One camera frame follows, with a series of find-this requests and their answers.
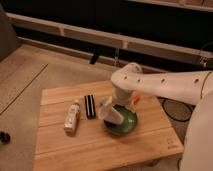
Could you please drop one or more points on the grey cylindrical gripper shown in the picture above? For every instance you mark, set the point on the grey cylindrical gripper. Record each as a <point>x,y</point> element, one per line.
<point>121,97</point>

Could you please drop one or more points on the white ceramic cup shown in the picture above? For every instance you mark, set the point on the white ceramic cup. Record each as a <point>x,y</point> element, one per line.
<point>110,114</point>

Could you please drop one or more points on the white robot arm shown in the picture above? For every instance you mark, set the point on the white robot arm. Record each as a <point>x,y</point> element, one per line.
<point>195,88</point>

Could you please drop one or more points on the green ceramic bowl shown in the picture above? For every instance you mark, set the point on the green ceramic bowl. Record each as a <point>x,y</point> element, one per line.
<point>127,126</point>

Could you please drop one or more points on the orange carrot toy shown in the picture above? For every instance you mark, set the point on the orange carrot toy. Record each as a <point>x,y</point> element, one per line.
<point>135,99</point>

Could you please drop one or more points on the blue sponge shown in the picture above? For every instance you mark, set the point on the blue sponge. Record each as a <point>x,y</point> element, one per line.
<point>104,102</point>

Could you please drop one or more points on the black rectangular block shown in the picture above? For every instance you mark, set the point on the black rectangular block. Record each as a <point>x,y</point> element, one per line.
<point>90,107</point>

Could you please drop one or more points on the small white bottle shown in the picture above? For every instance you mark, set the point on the small white bottle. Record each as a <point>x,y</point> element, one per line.
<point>72,117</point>

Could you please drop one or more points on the black round floor base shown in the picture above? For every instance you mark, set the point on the black round floor base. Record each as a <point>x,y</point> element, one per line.
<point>177,111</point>

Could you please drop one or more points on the wooden table board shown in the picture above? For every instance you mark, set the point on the wooden table board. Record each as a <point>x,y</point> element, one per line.
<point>93,148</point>

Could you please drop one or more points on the black object on floor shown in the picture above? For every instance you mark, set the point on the black object on floor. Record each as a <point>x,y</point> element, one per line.
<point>4,137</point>

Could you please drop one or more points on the white shelf rail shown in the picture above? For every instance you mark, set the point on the white shelf rail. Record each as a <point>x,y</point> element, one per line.
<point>107,39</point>

